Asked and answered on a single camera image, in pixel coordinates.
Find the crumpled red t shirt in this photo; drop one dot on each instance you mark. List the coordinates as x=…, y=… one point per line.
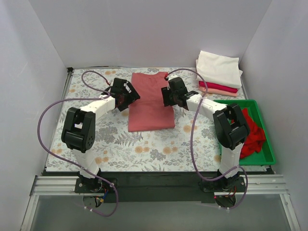
x=255, y=139

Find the folded light pink t shirt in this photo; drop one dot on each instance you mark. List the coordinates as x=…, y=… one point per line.
x=222, y=92

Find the aluminium frame rail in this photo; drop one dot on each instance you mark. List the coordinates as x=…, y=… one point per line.
x=161, y=202

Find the folded white t shirt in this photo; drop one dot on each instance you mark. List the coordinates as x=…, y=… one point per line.
x=219, y=69

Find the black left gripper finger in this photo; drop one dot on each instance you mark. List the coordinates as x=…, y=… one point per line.
x=132, y=93
x=121, y=106

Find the green plastic tray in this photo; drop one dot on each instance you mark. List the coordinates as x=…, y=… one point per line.
x=266, y=156

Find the folded magenta t shirt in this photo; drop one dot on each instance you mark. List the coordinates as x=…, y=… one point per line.
x=221, y=87

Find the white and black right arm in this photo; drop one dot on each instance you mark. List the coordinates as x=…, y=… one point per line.
x=231, y=127

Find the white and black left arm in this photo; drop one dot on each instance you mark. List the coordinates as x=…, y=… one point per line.
x=80, y=124

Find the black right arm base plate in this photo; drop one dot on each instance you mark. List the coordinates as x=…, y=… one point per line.
x=235, y=183

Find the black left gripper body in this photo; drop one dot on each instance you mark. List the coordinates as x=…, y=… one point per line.
x=130, y=99

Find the floral patterned table mat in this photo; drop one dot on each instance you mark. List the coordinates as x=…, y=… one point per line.
x=117, y=149

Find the dusty pink t shirt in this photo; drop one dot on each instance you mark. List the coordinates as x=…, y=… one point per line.
x=148, y=113

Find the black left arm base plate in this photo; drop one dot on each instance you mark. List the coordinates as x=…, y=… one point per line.
x=94, y=185

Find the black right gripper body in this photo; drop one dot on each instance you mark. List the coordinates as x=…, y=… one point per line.
x=167, y=96

